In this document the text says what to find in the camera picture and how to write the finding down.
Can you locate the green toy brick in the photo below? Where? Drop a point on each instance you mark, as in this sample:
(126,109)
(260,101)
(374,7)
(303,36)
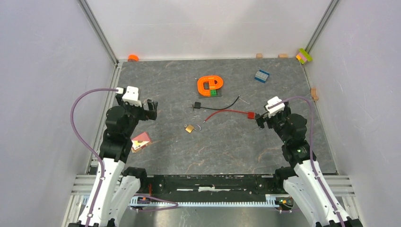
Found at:
(213,92)

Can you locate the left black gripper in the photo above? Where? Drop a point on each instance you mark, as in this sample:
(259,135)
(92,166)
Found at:
(151,114)

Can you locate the red wooden box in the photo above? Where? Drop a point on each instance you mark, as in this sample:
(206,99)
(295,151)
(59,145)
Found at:
(141,141)

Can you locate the curved wooden block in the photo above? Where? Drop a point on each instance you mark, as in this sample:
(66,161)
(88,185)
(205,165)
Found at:
(314,95)

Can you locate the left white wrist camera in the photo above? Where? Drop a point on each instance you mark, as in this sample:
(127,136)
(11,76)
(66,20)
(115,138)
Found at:
(132,95)

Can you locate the black key with cord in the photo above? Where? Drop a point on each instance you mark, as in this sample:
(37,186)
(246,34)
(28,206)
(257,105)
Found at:
(199,105)

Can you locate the dark flat base plate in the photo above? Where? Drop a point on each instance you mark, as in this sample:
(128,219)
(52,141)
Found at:
(211,96)

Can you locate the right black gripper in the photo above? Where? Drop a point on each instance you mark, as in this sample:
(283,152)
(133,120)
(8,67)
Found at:
(260,119)

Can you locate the brass padlock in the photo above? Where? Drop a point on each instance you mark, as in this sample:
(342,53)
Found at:
(190,128)

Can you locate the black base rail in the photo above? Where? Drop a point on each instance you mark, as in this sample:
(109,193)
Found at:
(211,188)

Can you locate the orange round cap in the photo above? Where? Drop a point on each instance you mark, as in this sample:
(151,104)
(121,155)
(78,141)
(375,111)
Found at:
(132,57)

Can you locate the light blue toothed strip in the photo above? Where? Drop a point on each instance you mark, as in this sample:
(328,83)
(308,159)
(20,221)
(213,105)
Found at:
(268,202)

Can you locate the multicolour toy brick stack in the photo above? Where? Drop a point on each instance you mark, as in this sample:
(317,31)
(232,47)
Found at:
(303,56)

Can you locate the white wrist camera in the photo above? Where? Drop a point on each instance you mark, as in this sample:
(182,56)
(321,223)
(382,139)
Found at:
(132,95)
(274,106)

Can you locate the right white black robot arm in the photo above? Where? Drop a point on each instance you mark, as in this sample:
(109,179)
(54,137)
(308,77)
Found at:
(303,179)

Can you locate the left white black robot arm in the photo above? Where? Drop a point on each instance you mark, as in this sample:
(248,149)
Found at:
(116,185)

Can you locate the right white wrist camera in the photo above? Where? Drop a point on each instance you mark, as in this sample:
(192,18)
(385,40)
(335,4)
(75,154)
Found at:
(274,106)

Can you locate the blue toy brick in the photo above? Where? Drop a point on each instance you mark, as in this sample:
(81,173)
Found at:
(261,76)

